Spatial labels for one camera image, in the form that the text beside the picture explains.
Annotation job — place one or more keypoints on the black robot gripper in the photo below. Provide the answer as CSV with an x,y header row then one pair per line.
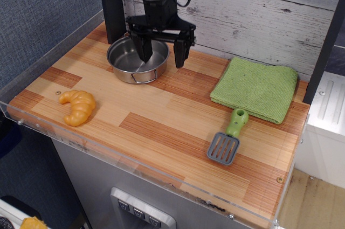
x,y
161,22

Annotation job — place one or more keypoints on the small stainless steel pot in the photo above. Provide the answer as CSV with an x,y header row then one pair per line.
x,y
128,67

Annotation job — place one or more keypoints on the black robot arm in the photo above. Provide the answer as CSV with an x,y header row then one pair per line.
x,y
162,23

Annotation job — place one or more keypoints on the orange plastic croissant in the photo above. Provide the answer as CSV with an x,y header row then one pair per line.
x,y
82,104

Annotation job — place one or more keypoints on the green folded cloth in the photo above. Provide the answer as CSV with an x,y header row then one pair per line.
x,y
263,91

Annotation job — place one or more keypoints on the green grey toy spatula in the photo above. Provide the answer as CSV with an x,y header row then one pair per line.
x,y
224,145

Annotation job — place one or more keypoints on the grey metal cabinet front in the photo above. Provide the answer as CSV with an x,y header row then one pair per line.
x,y
93,175

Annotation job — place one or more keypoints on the clear acrylic table guard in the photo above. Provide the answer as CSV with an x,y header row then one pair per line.
x,y
161,131

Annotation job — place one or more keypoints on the silver dispenser button panel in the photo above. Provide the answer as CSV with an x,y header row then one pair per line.
x,y
137,213

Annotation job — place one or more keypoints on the white cabinet at right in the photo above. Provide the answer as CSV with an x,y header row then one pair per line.
x,y
321,151

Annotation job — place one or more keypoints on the yellow object bottom left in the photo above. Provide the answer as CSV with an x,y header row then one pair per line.
x,y
33,223

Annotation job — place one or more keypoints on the dark grey left post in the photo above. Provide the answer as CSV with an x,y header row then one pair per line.
x,y
114,19

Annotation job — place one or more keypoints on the dark grey post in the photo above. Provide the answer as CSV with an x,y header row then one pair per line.
x,y
114,19
325,52

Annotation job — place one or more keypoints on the dark grey right post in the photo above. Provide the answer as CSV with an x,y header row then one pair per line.
x,y
325,52

